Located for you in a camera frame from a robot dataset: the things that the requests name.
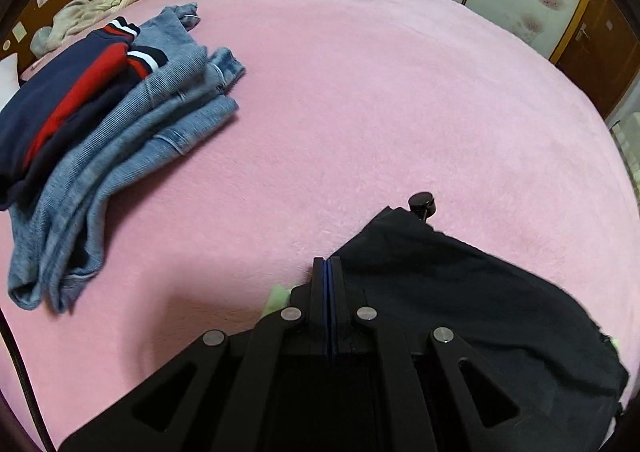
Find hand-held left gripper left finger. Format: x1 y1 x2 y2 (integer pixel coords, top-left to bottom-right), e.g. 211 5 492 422
57 257 329 452

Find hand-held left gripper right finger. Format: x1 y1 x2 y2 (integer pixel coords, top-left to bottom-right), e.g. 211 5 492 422
328 257 568 452

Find light green black jacket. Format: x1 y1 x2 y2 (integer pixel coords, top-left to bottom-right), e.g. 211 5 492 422
260 192 631 452

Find pink bed sheet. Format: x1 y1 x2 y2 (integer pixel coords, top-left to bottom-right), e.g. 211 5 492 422
0 0 640 452

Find blue denim jeans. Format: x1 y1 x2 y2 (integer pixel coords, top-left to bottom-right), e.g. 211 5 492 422
7 3 247 314

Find navy red striped sweater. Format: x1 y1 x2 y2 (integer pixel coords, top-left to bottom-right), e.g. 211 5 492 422
0 18 169 211

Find brown wooden door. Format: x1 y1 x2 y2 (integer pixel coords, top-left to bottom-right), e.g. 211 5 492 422
555 0 640 119

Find beige crumpled garment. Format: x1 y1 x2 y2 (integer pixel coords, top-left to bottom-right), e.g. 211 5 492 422
30 0 144 56

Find white pillow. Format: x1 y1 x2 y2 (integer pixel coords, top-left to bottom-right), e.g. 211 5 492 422
0 53 22 105

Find black cable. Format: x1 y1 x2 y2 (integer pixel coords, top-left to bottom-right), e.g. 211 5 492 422
0 314 57 451

